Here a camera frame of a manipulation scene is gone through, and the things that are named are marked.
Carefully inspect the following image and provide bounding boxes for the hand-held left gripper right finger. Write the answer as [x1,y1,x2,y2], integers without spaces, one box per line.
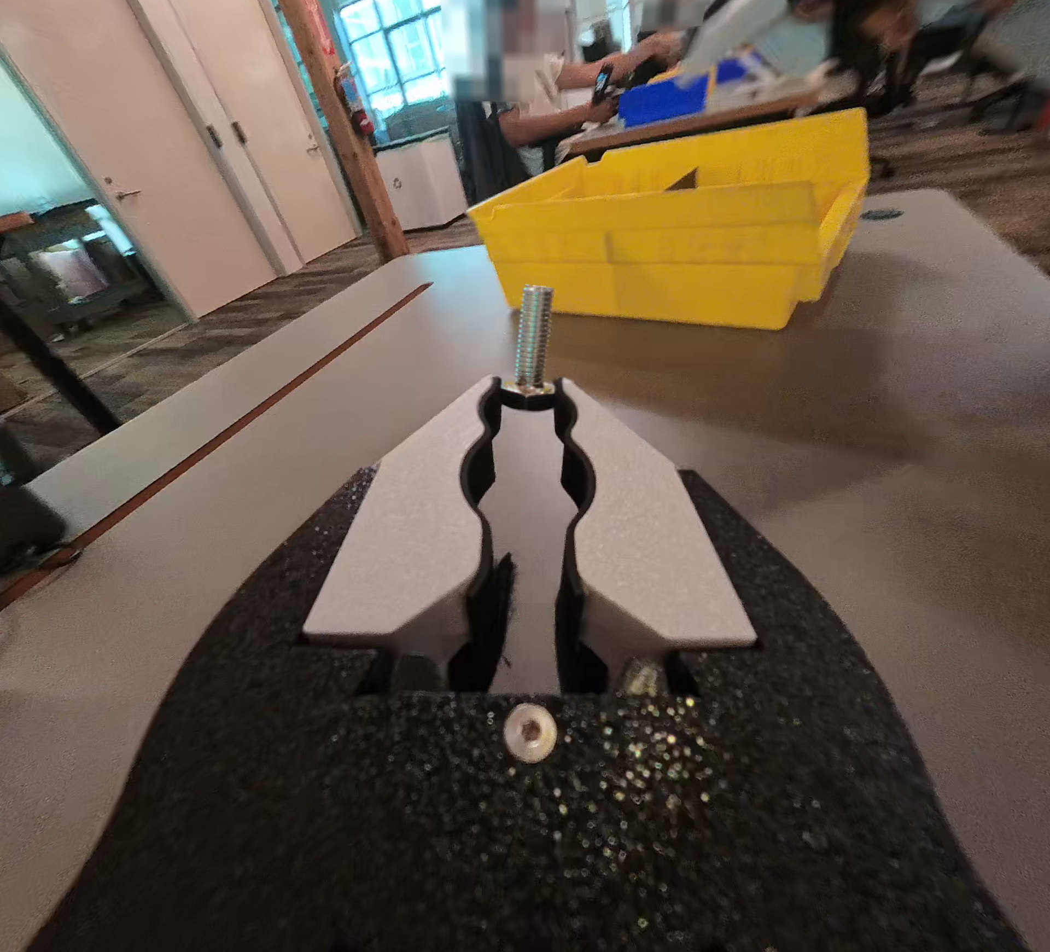
[550,376,758,664]

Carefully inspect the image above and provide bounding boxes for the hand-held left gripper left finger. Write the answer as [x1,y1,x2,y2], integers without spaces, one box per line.
[302,375,503,666]

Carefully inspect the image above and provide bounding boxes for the silver hex bolt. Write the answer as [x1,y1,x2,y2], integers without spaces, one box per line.
[500,284,564,405]

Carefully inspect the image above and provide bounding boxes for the wooden work table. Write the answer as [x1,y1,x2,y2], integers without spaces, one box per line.
[566,78,826,162]

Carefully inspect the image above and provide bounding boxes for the blue plastic bin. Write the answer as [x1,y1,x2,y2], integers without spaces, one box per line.
[617,60,749,129]

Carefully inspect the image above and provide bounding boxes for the yellow plastic bin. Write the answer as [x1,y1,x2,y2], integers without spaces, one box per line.
[466,107,871,332]

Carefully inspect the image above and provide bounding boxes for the white recycling bin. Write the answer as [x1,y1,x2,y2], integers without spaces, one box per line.
[373,131,469,233]

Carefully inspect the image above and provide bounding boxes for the large paned window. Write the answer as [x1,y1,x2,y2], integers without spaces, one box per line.
[312,0,470,123]

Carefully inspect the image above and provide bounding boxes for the red fire extinguisher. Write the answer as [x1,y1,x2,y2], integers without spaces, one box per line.
[335,61,376,137]

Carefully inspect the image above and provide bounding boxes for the metal storage shelf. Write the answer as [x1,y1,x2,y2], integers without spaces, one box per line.
[0,201,162,339]

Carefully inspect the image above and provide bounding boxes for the white door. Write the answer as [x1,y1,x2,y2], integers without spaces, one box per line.
[131,0,363,269]
[49,0,282,318]

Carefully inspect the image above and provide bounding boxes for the wooden post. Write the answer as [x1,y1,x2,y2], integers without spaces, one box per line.
[240,0,410,262]

